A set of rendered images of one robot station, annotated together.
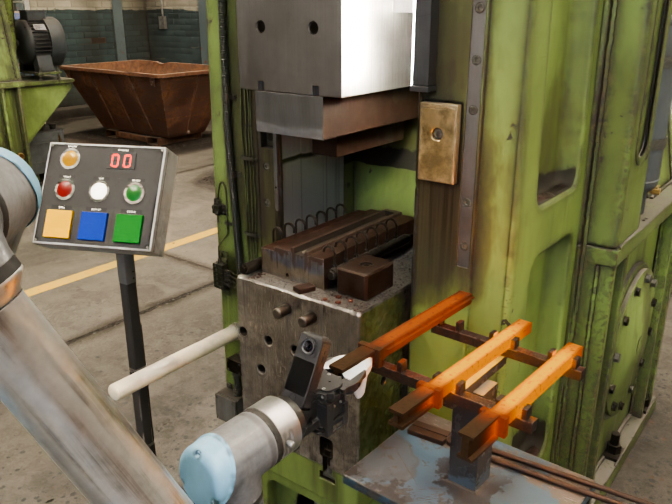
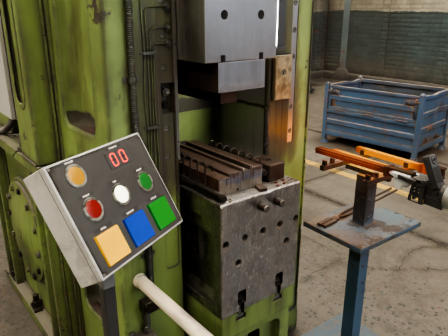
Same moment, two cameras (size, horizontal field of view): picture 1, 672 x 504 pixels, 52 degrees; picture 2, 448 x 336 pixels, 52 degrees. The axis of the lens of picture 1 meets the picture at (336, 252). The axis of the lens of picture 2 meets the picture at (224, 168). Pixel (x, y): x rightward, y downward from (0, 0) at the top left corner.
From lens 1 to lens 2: 2.01 m
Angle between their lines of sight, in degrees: 71
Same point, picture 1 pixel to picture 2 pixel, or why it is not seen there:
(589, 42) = not seen: hidden behind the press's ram
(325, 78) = (267, 47)
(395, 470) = (357, 236)
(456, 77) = (287, 40)
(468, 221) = (291, 116)
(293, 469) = (257, 314)
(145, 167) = (137, 155)
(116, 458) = not seen: outside the picture
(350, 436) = (293, 258)
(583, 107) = not seen: hidden behind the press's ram
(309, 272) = (253, 178)
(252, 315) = (234, 227)
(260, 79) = (223, 54)
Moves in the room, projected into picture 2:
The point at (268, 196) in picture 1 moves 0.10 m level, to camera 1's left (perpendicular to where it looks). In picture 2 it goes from (169, 152) to (157, 161)
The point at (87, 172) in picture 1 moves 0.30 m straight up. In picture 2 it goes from (100, 181) to (87, 53)
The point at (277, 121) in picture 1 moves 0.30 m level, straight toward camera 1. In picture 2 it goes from (235, 82) to (330, 85)
